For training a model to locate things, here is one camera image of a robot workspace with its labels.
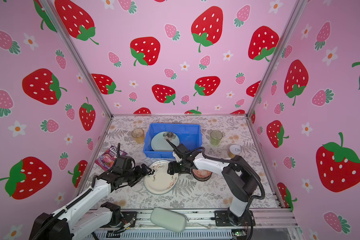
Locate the red patterned bowl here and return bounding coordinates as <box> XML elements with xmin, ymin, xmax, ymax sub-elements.
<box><xmin>192</xmin><ymin>169</ymin><xmax>212</xmax><ymax>178</ymax></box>

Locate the grey-green pouch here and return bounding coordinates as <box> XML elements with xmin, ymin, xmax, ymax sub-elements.
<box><xmin>150</xmin><ymin>208</ymin><xmax>187</xmax><ymax>233</ymax></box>

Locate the aluminium front rail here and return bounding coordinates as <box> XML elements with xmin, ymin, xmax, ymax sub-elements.
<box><xmin>52</xmin><ymin>208</ymin><xmax>301</xmax><ymax>232</ymax></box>

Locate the yellow can white lid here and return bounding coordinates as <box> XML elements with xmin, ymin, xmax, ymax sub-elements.
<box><xmin>228</xmin><ymin>144</ymin><xmax>242</xmax><ymax>159</ymax></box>

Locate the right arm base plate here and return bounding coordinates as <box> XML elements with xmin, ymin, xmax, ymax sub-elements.
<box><xmin>213</xmin><ymin>210</ymin><xmax>256</xmax><ymax>227</ymax></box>

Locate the green glass cup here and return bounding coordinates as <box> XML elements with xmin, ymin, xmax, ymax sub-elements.
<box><xmin>210</xmin><ymin>130</ymin><xmax>223</xmax><ymax>146</ymax></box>

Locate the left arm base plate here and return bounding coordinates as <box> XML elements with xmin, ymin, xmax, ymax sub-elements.
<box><xmin>101</xmin><ymin>211</ymin><xmax>137</xmax><ymax>229</ymax></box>

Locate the pale green floral plate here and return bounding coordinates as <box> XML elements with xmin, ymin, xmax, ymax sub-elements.
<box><xmin>151</xmin><ymin>132</ymin><xmax>180</xmax><ymax>152</ymax></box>

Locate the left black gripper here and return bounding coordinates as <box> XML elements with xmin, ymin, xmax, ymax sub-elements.
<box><xmin>123</xmin><ymin>162</ymin><xmax>153</xmax><ymax>186</ymax></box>

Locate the amber glass cup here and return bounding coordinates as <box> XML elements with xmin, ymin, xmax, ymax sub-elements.
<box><xmin>131</xmin><ymin>128</ymin><xmax>145</xmax><ymax>144</ymax></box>

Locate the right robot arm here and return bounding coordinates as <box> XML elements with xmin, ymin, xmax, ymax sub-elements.
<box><xmin>167</xmin><ymin>142</ymin><xmax>266</xmax><ymax>226</ymax></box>

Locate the cream floral plate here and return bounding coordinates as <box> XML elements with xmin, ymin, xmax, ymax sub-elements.
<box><xmin>144</xmin><ymin>160</ymin><xmax>179</xmax><ymax>195</ymax></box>

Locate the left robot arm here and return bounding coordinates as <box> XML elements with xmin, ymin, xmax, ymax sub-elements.
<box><xmin>30</xmin><ymin>156</ymin><xmax>155</xmax><ymax>240</ymax></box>

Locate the purple snack packet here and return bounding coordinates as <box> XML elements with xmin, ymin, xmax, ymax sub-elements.
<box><xmin>95</xmin><ymin>146</ymin><xmax>117</xmax><ymax>171</ymax></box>

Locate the dark bottom bowl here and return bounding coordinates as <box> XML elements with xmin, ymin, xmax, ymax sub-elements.
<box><xmin>194</xmin><ymin>176</ymin><xmax>212</xmax><ymax>182</ymax></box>

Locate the blue plastic bin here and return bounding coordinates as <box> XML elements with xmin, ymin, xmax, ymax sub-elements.
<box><xmin>143</xmin><ymin>123</ymin><xmax>203</xmax><ymax>160</ymax></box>

